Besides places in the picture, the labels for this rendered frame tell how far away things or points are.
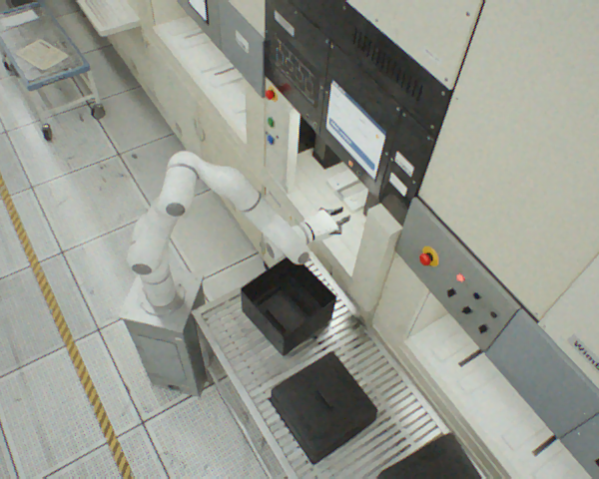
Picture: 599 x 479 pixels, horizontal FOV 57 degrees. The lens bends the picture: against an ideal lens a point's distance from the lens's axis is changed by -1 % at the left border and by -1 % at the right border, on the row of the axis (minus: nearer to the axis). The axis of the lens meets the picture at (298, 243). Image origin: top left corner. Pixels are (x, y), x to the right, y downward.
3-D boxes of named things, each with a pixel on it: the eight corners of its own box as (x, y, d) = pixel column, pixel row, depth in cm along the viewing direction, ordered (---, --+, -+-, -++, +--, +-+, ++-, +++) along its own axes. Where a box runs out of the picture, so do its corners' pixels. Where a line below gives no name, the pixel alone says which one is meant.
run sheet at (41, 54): (12, 54, 365) (11, 52, 364) (41, 38, 376) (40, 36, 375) (42, 73, 355) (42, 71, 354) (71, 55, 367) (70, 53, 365)
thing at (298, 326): (291, 273, 241) (293, 251, 227) (333, 317, 230) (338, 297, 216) (240, 309, 229) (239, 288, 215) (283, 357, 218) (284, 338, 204)
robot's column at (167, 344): (149, 384, 286) (117, 316, 225) (167, 337, 302) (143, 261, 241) (200, 397, 284) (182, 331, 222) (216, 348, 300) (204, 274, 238)
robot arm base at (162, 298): (131, 309, 227) (122, 286, 212) (149, 271, 238) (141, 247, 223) (175, 319, 225) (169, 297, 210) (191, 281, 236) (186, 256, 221)
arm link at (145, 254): (160, 246, 211) (153, 283, 202) (129, 238, 207) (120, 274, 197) (205, 169, 175) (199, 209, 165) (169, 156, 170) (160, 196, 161)
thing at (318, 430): (268, 398, 208) (268, 385, 198) (329, 358, 219) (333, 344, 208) (312, 465, 195) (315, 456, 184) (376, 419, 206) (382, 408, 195)
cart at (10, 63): (2, 69, 425) (-25, 13, 386) (66, 48, 444) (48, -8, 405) (47, 145, 381) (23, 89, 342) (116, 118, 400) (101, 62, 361)
